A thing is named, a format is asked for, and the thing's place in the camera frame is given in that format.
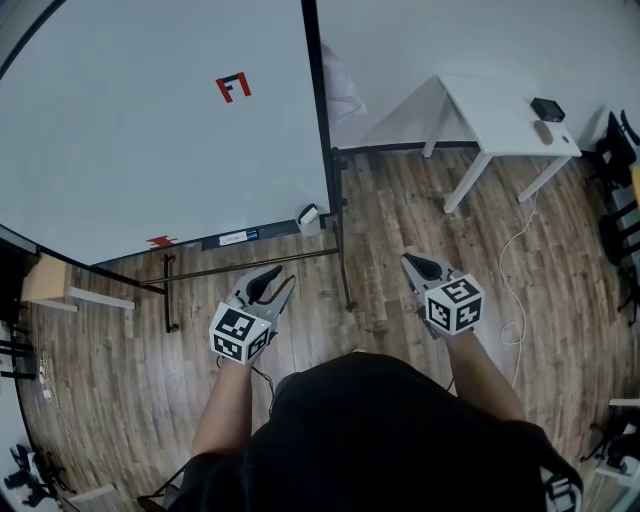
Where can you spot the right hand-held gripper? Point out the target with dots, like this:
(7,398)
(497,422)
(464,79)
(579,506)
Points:
(452,305)

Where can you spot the white shelf board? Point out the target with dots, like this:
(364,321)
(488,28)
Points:
(100,298)

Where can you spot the white rectangular table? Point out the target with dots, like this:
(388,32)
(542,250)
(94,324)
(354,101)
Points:
(500,115)

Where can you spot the red zigzag tape strip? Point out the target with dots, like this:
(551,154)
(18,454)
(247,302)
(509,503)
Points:
(161,242)

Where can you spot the black office chair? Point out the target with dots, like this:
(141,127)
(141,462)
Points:
(631,295)
(620,235)
(612,445)
(617,147)

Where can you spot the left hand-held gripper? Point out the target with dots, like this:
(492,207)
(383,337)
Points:
(235,325)

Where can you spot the small black case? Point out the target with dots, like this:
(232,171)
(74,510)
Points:
(547,110)

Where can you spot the person's left leg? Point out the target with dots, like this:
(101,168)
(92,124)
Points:
(286,386)

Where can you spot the round wooden table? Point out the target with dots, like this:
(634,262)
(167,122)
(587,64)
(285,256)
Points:
(636,187)

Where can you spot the person's black shirt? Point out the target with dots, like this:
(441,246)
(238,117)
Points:
(375,440)

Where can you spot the large whiteboard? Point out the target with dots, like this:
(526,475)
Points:
(150,150)

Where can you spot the small oval pouch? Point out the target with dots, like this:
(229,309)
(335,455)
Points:
(543,132)

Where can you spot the person's right forearm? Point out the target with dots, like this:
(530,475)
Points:
(485,380)

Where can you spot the black marker tray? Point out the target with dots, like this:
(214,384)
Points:
(270,231)

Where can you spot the person's left forearm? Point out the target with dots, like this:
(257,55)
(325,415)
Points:
(225,405)

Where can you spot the red and black tape mark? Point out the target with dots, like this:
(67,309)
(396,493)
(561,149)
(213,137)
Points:
(233,87)

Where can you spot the light wooden block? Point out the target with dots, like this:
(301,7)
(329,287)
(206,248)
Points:
(45,277)

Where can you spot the white hanging cloth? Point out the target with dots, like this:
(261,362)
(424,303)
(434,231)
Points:
(342,90)

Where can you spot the black metal rack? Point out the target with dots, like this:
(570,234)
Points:
(15,350)

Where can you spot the white power strip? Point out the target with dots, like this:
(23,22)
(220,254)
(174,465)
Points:
(46,385)

